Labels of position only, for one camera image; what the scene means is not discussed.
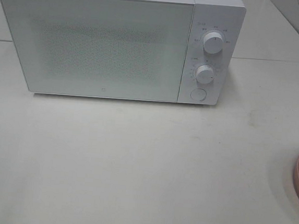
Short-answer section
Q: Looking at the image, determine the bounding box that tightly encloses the upper white microwave knob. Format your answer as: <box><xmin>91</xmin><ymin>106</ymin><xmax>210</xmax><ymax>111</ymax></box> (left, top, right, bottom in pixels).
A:
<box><xmin>202</xmin><ymin>30</ymin><xmax>224</xmax><ymax>54</ymax></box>

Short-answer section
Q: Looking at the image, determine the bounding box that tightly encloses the lower white microwave knob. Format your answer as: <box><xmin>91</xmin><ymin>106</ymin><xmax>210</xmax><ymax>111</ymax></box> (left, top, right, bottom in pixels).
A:
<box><xmin>195</xmin><ymin>65</ymin><xmax>215</xmax><ymax>85</ymax></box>

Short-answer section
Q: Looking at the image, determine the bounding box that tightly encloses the white microwave door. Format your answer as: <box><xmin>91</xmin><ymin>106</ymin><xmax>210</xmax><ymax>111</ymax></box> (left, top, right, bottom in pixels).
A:
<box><xmin>1</xmin><ymin>0</ymin><xmax>194</xmax><ymax>102</ymax></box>

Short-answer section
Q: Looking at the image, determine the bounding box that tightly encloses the white microwave knob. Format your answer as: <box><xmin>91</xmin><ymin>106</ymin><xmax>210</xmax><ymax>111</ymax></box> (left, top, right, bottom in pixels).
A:
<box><xmin>195</xmin><ymin>65</ymin><xmax>215</xmax><ymax>85</ymax></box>
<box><xmin>202</xmin><ymin>30</ymin><xmax>224</xmax><ymax>54</ymax></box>

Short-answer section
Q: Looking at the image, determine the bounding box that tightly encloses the round white door-release button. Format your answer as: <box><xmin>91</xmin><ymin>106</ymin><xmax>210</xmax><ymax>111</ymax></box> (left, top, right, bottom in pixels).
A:
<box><xmin>190</xmin><ymin>88</ymin><xmax>207</xmax><ymax>102</ymax></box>

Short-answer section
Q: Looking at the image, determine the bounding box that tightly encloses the white microwave oven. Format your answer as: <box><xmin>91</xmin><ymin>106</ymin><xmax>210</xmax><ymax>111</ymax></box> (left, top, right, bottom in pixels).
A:
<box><xmin>1</xmin><ymin>0</ymin><xmax>246</xmax><ymax>105</ymax></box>

